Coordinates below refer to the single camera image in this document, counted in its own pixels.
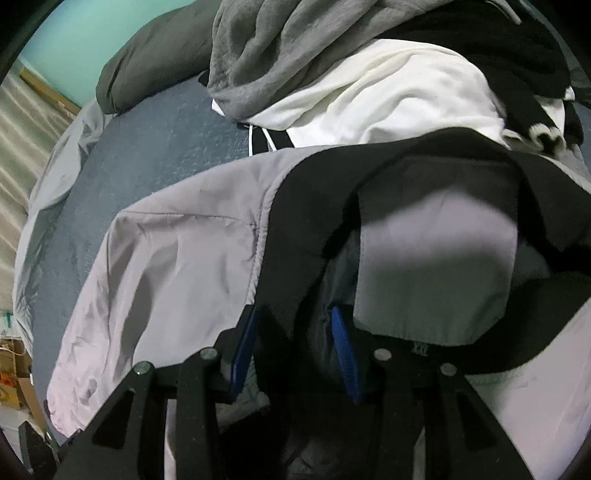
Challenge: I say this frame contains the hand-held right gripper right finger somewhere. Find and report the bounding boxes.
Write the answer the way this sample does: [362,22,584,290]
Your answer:
[330,305,536,480]

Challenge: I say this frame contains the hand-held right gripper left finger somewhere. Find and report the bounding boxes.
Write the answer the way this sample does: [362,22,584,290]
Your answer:
[55,305,260,480]

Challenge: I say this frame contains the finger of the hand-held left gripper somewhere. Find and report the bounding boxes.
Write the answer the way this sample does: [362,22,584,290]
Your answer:
[18,420,84,472]

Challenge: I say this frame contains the lilac pullover with black collar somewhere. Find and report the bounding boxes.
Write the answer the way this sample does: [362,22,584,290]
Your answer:
[44,127,591,480]

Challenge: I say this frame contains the cardboard box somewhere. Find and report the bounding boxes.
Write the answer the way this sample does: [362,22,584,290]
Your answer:
[0,337,47,430]

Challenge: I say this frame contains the black pants with striped side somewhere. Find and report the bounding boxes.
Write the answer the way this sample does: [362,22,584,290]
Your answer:
[235,122,296,155]

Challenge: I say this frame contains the blue patterned bedspread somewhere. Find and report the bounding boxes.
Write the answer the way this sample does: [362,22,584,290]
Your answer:
[32,80,259,416]

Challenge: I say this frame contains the light grey bed sheet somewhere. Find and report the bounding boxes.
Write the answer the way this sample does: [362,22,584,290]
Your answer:
[13,99,112,352]

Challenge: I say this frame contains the white garment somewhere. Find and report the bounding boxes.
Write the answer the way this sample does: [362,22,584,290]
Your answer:
[211,39,578,151]

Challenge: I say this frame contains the cream curtain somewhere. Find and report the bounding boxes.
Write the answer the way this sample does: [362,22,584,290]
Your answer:
[0,74,75,319]

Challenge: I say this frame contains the dark grey long pillow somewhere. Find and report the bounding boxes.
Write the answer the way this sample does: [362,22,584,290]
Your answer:
[95,0,222,114]

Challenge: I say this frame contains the grey hoodie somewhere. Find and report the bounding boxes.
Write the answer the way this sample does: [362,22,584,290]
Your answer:
[207,0,522,118]

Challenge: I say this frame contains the black garment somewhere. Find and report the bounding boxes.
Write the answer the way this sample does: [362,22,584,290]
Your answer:
[383,0,585,153]

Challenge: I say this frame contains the wooden frame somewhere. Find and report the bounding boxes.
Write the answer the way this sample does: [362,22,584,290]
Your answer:
[18,67,83,116]

